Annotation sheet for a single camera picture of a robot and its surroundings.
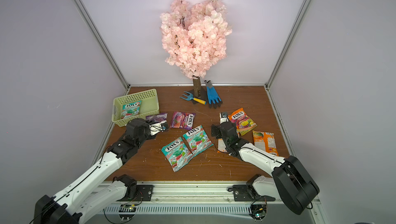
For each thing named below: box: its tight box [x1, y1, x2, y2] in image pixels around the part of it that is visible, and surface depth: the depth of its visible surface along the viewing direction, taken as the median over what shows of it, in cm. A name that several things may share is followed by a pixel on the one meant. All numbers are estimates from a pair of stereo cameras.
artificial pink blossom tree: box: [159, 0, 233, 99], surface depth 70 cm
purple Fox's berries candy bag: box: [170, 110, 196, 131], surface depth 99 cm
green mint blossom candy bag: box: [182, 124, 214, 156], surface depth 91 cm
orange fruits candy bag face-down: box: [252, 130, 279, 156], surface depth 91 cm
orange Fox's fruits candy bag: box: [227, 107, 258, 138], surface depth 99 cm
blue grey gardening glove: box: [204, 80, 224, 109], surface depth 112 cm
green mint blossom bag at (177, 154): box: [160, 136, 194, 172], surface depth 85 cm
